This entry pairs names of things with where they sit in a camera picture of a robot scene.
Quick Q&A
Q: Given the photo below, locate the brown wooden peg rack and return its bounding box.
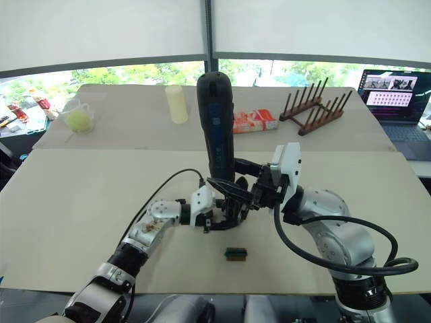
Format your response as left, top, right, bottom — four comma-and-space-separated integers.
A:
279, 77, 353, 137

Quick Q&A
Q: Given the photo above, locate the bottle with red label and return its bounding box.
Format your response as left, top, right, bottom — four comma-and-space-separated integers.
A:
28, 87, 57, 120

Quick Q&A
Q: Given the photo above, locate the black chair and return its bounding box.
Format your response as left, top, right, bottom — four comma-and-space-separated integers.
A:
0, 140, 18, 193

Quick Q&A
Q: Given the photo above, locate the black gripper body workpiece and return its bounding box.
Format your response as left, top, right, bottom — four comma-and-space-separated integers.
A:
222, 176, 252, 227

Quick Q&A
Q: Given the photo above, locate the yellow-green tennis ball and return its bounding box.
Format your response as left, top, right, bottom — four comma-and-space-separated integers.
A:
66, 112, 90, 132

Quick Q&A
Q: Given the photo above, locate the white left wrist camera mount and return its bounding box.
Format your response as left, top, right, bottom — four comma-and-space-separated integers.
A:
189, 186, 217, 228

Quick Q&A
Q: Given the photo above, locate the small green black finger piece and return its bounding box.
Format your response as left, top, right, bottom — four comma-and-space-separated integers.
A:
224, 247, 249, 262

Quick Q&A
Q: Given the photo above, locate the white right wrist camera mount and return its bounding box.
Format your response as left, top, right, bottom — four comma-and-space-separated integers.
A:
270, 142, 302, 207

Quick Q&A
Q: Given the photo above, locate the dark rounded shape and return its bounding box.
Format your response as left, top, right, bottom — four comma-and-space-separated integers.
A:
147, 293, 216, 323

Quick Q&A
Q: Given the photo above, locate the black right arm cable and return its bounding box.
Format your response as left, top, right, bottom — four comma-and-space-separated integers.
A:
273, 200, 420, 275

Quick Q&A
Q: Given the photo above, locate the clear plastic measuring cup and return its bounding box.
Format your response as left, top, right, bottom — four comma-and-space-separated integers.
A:
58, 99, 96, 136

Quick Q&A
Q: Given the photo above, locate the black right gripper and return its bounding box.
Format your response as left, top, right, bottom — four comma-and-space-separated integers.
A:
205, 157, 288, 211

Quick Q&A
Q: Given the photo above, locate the orange white snack package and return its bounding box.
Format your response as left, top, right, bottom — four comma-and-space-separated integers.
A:
232, 108, 280, 135

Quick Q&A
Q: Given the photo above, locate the black electric screwdriver blue label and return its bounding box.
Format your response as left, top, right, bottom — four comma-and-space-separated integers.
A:
196, 71, 236, 185

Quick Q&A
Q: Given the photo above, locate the open dark laptop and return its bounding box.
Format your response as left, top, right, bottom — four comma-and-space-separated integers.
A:
357, 69, 431, 161

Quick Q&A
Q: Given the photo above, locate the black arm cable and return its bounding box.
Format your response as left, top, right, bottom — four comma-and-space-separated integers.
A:
117, 168, 205, 250
273, 200, 420, 275

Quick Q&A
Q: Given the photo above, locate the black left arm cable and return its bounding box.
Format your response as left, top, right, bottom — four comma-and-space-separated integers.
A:
117, 168, 205, 250

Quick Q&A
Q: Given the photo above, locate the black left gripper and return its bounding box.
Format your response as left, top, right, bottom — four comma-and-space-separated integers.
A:
194, 199, 240, 234

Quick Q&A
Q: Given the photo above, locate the cream plastic cylinder bottle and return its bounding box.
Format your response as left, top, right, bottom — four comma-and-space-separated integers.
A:
164, 84, 189, 125

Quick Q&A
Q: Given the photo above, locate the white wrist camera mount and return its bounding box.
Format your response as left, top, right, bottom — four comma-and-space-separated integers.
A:
270, 142, 302, 207
189, 186, 217, 228

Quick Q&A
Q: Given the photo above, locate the grey window frame post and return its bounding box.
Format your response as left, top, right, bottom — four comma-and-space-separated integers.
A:
203, 0, 220, 85

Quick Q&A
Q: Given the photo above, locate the blue plastic tray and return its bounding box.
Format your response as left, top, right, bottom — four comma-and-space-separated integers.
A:
0, 113, 52, 139

